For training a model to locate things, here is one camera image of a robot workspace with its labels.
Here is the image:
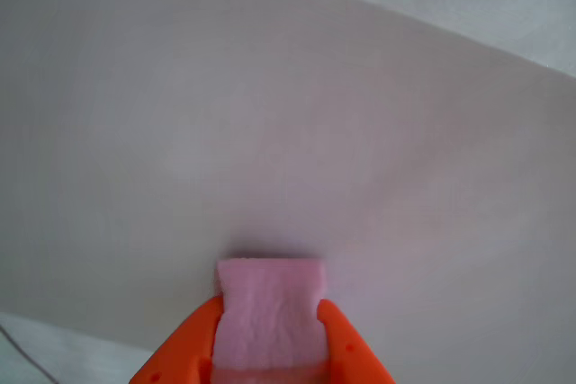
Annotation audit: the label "pink foam block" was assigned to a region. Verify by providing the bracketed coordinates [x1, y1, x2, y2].
[215, 257, 329, 371]

